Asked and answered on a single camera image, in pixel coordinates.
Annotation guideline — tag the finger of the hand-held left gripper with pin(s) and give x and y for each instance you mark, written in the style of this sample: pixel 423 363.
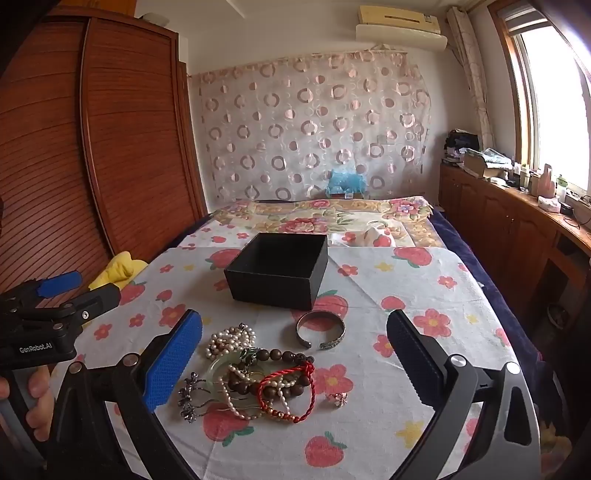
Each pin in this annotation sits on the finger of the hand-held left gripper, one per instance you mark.
pixel 60 284
pixel 99 300

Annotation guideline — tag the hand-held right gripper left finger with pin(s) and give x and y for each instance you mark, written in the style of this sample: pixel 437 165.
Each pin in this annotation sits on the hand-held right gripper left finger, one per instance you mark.
pixel 173 364

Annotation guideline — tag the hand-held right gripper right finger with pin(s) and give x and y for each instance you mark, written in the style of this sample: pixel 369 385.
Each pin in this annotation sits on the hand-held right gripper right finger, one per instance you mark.
pixel 411 360

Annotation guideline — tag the dark metal hair clip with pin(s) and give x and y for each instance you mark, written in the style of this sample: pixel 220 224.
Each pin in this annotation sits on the dark metal hair clip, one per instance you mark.
pixel 189 401

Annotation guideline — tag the green jade bangle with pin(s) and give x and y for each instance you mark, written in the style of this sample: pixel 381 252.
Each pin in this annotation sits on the green jade bangle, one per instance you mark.
pixel 213 371

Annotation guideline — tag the silver cuff bangle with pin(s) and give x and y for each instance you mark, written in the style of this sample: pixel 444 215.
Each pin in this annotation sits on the silver cuff bangle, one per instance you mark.
pixel 328 345

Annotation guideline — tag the black box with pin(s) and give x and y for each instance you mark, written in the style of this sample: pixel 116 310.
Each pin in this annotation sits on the black box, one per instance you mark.
pixel 272 286

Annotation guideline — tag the person's left hand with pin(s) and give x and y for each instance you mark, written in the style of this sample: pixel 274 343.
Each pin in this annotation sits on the person's left hand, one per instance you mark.
pixel 39 401

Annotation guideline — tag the yellow plush toy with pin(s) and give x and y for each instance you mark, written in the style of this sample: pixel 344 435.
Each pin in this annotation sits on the yellow plush toy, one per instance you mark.
pixel 117 270

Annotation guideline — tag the dark blue bed sheet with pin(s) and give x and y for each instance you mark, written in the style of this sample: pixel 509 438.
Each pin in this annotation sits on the dark blue bed sheet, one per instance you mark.
pixel 480 277

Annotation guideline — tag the brown wooden wardrobe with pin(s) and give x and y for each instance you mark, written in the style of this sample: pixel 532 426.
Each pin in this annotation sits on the brown wooden wardrobe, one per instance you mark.
pixel 92 138

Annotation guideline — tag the long wooden cabinet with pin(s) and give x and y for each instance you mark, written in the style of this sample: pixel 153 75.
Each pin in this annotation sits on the long wooden cabinet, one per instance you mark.
pixel 498 221

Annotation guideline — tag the floral bed blanket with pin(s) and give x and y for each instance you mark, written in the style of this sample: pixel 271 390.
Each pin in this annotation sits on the floral bed blanket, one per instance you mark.
pixel 295 214

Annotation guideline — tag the blue plastic bag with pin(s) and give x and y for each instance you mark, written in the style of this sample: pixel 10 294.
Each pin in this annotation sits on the blue plastic bag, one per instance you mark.
pixel 344 182

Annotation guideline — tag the white tissue box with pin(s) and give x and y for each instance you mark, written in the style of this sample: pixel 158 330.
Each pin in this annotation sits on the white tissue box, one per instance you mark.
pixel 548 204

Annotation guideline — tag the cardboard box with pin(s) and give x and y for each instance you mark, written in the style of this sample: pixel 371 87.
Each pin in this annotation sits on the cardboard box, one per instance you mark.
pixel 480 164

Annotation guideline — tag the pile of dark clothes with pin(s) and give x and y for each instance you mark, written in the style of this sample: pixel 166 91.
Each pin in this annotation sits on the pile of dark clothes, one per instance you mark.
pixel 461 143

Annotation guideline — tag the pink bottle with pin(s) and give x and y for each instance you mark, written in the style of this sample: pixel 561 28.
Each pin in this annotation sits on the pink bottle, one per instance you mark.
pixel 547 180

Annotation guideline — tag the window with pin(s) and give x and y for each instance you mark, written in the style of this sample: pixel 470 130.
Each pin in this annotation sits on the window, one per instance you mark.
pixel 554 101

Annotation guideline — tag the pale window curtain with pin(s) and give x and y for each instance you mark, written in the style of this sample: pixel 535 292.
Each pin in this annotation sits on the pale window curtain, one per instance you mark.
pixel 471 69

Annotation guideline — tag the white air conditioner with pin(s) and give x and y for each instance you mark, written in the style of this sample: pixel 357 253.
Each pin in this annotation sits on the white air conditioner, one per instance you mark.
pixel 399 27

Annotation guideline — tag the circle patterned wall curtain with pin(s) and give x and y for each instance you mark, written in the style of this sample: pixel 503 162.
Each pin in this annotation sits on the circle patterned wall curtain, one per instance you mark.
pixel 286 129

